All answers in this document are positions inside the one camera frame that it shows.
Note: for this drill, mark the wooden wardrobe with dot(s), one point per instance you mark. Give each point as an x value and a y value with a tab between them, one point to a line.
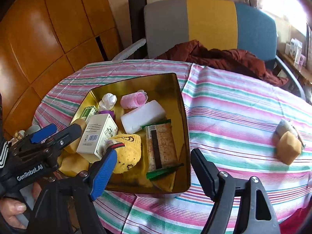
43	42

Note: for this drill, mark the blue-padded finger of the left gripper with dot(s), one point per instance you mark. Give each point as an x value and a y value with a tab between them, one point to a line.
42	134

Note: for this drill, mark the yellow sponge block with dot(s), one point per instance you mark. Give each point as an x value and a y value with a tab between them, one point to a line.
288	148
72	164

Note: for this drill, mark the gold metal tin box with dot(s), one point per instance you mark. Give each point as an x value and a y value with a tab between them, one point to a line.
164	88

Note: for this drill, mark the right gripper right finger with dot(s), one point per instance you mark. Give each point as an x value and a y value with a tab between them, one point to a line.
206	172

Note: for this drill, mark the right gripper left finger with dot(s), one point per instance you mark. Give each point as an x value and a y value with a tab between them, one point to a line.
101	173

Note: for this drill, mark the white boxes on desk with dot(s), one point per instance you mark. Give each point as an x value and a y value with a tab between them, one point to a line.
294	51

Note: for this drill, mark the white cream carton box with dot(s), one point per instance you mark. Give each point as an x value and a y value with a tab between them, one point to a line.
99	129

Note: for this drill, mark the person's left hand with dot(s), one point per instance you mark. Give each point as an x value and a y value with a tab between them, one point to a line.
10	208

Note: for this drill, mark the white foam block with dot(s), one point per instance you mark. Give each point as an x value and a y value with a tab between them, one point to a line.
149	113

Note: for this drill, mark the grey yellow blue chair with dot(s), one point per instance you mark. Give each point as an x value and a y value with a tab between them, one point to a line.
217	24

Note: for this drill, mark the wooden side desk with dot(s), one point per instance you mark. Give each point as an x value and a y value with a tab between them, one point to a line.
304	76

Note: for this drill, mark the purple small item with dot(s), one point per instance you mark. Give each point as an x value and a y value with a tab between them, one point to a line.
111	112

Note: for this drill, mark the grey rolled cloth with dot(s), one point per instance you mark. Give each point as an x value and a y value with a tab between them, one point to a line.
288	126

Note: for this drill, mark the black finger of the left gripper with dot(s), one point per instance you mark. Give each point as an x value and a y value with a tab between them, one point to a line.
66	137

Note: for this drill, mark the green snack bar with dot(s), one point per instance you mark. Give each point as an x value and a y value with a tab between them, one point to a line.
162	155

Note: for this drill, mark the green-topped beige carton box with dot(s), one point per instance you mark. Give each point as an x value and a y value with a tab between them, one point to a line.
87	113

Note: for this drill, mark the striped pink green tablecloth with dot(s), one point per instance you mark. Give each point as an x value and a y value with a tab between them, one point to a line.
231	118

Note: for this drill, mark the dark red jacket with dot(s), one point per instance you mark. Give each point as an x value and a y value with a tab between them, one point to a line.
233	60

